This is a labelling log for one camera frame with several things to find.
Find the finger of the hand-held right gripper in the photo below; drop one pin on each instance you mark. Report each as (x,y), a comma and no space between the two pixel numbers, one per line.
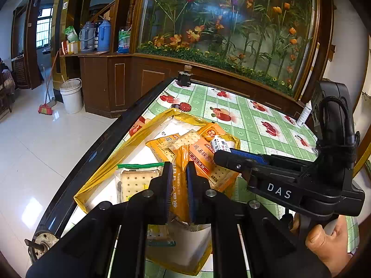
(232,162)
(255,157)

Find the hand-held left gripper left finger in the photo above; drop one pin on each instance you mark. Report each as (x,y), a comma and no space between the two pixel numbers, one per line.
(167,191)

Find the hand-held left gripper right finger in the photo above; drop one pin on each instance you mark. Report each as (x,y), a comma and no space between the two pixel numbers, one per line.
(191,191)

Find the large yellow-orange biscuit packet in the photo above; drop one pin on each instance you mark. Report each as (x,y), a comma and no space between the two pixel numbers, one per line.
(179,179)

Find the small white candy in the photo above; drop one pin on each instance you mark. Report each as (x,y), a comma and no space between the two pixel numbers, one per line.
(221,146)

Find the orange cracker packet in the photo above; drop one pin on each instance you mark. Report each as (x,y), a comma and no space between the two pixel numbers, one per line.
(203,159)

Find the green cracker packet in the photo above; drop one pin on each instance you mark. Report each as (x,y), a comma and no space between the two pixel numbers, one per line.
(136,179)

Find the small orange snack pouch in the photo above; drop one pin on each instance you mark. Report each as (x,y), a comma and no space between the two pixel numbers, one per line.
(213,131)

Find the white foam tray yellow tape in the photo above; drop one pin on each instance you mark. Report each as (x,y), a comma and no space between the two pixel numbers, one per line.
(174,124)

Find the person's right hand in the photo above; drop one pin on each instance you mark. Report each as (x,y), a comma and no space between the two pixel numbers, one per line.
(327,240)

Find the white spray bottle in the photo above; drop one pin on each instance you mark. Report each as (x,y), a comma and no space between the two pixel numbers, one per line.
(304,114)

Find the small dark glass bottle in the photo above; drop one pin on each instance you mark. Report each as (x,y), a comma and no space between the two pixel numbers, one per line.
(184,78)

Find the brown wooden cabinet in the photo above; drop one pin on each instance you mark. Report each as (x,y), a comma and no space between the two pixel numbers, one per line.
(98,87)

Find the rusty metal table fitting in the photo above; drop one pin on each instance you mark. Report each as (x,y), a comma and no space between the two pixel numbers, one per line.
(43,241)

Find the white plastic bucket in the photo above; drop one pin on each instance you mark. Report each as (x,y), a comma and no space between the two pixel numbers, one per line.
(71,95)

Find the glass flower display case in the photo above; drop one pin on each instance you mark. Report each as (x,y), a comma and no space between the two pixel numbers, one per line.
(226,20)

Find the red broom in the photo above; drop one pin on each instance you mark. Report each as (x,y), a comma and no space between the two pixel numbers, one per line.
(45,109)

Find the blue thermos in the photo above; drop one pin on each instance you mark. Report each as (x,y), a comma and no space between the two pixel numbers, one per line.
(103,36)

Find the orange cardboard boxes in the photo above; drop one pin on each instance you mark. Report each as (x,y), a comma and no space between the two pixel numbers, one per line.
(69,47)

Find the grey thermos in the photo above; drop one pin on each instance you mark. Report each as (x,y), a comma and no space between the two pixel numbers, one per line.
(87,36)

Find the green white bag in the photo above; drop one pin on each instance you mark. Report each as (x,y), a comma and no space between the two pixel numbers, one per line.
(71,34)

